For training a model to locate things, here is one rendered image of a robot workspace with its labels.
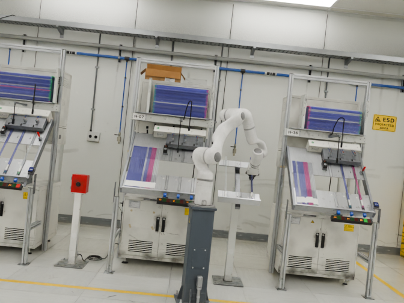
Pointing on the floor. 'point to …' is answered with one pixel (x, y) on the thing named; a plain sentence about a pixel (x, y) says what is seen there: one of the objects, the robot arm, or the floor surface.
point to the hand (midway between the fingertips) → (251, 177)
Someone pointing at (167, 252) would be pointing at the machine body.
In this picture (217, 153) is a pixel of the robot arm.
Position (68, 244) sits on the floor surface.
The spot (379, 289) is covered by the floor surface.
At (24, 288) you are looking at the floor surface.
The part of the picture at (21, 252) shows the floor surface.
